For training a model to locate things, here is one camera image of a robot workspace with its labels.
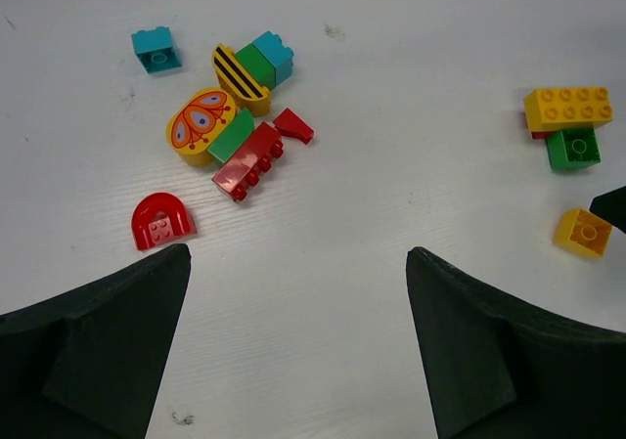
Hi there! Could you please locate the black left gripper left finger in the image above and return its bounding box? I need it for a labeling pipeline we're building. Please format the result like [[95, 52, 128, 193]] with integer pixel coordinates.
[[1, 243, 191, 438]]

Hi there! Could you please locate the red square lego brick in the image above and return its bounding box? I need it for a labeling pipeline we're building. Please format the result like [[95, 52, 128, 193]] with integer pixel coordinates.
[[525, 111, 556, 140]]

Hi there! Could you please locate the red arch lego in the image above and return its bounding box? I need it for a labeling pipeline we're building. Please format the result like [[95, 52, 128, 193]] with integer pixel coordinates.
[[131, 192, 197, 251]]

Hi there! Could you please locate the green square lego brick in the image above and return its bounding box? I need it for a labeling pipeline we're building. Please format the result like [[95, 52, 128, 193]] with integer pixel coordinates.
[[235, 43, 276, 90]]

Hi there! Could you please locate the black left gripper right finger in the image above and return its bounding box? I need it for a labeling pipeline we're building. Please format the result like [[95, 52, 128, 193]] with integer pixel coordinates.
[[406, 247, 625, 438]]

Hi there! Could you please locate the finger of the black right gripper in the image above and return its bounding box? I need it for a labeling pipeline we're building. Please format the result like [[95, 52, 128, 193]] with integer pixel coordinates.
[[589, 186, 626, 233]]

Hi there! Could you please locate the small red curved lego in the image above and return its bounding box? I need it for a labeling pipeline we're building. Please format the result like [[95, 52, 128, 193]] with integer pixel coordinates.
[[272, 109, 315, 145]]

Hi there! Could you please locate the light blue lego brick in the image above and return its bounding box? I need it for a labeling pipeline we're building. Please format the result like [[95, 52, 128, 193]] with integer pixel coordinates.
[[252, 31, 293, 88]]

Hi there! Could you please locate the yellow 2x4 lego brick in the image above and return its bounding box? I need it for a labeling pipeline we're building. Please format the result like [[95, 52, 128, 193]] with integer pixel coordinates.
[[523, 86, 613, 133]]

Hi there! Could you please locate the long red lego brick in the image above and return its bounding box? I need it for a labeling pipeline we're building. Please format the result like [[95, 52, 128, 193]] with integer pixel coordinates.
[[212, 122, 284, 202]]

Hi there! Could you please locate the green hollow lego brick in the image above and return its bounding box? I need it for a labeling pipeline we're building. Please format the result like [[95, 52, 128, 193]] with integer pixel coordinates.
[[546, 127, 602, 171]]

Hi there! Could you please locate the green curved lego brick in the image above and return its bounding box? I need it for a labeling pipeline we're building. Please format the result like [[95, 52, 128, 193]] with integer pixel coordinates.
[[207, 109, 254, 164]]

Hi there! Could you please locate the yellow butterfly oval lego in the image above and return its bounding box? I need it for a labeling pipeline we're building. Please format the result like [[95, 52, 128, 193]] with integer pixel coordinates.
[[165, 88, 238, 167]]

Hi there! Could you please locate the yellow black striped lego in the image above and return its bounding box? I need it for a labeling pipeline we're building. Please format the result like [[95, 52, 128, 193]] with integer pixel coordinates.
[[211, 43, 271, 117]]

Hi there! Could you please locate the yellow square lego brick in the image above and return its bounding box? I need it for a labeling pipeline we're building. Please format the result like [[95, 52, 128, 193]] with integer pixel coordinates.
[[553, 208, 613, 259]]

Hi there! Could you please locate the teal square lego brick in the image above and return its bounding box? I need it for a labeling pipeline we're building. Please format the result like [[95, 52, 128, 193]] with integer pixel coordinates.
[[131, 26, 182, 74]]

